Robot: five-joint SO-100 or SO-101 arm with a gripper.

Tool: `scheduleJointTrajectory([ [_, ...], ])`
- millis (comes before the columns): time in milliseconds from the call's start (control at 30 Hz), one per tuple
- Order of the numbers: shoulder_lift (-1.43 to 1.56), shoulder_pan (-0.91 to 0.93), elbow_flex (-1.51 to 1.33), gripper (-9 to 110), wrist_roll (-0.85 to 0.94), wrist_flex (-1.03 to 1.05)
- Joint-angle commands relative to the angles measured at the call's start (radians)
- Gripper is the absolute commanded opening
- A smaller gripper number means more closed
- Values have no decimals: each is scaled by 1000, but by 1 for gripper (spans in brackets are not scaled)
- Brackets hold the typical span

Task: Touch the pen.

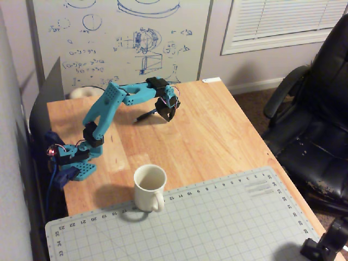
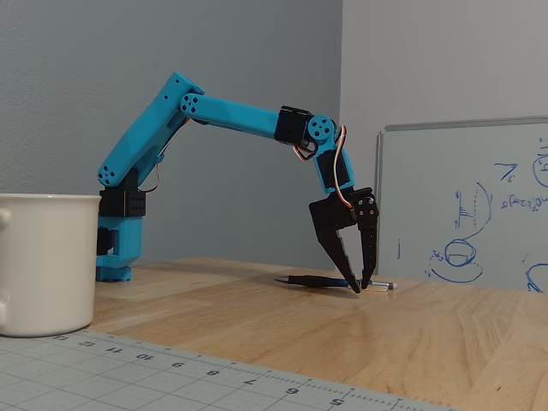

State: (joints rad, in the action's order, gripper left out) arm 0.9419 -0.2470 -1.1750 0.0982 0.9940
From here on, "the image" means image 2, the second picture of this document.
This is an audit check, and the black and blue pen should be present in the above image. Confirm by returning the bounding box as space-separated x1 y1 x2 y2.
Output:
275 274 399 293

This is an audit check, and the whiteboard with blue drawings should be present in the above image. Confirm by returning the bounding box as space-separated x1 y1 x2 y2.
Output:
370 116 548 295

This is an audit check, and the white ceramic mug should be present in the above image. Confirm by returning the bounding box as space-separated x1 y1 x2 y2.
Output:
0 193 103 338

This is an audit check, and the grey cutting mat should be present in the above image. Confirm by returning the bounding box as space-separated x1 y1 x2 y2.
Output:
0 329 468 411

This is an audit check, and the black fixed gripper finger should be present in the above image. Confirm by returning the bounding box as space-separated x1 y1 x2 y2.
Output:
314 229 361 295

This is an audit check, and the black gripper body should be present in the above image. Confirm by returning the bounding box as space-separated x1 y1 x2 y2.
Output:
308 186 377 235

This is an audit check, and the white red wrist servo cable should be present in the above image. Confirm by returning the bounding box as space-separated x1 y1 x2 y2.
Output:
292 124 354 211

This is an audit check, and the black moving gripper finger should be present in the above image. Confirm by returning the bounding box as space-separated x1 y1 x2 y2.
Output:
355 194 381 291

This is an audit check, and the red white base servo cable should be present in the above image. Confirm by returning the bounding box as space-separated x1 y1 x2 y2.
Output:
140 153 168 194

